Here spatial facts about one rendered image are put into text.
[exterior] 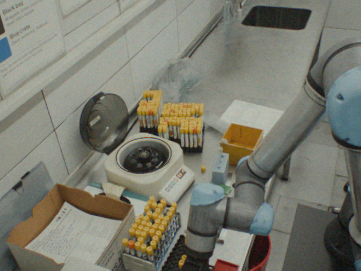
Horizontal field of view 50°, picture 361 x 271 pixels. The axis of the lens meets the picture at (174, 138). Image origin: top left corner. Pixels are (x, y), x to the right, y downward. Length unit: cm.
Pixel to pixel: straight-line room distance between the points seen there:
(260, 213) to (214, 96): 106
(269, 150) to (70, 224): 68
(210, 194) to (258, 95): 107
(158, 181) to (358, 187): 68
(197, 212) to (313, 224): 44
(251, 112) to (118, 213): 80
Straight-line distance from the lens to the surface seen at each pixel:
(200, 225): 92
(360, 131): 69
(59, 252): 123
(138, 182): 129
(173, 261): 119
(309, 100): 85
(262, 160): 94
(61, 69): 127
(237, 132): 156
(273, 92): 194
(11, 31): 115
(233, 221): 91
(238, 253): 123
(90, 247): 121
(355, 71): 69
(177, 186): 136
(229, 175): 144
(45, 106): 129
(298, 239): 119
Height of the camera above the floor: 187
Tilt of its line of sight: 38 degrees down
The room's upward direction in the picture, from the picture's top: 5 degrees counter-clockwise
